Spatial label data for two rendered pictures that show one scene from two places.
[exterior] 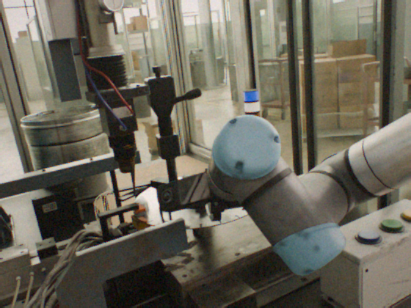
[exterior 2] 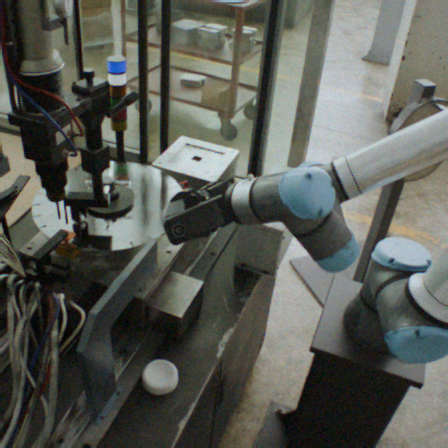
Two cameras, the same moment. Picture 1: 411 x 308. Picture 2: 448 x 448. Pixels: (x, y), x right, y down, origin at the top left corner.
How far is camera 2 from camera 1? 0.54 m
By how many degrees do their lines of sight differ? 44
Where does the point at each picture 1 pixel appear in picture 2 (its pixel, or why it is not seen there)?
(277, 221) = (331, 243)
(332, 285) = (250, 254)
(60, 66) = not seen: outside the picture
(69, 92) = not seen: outside the picture
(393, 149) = (375, 172)
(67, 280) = (91, 340)
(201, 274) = (153, 283)
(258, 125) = (323, 176)
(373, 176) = (357, 189)
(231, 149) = (315, 201)
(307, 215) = (346, 233)
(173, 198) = (187, 231)
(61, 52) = not seen: outside the picture
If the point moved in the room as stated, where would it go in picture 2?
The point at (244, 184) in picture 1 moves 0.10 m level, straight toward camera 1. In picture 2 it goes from (310, 221) to (361, 261)
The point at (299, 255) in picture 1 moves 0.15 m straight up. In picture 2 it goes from (342, 261) to (366, 180)
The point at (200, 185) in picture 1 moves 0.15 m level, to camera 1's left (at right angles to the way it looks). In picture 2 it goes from (212, 213) to (135, 249)
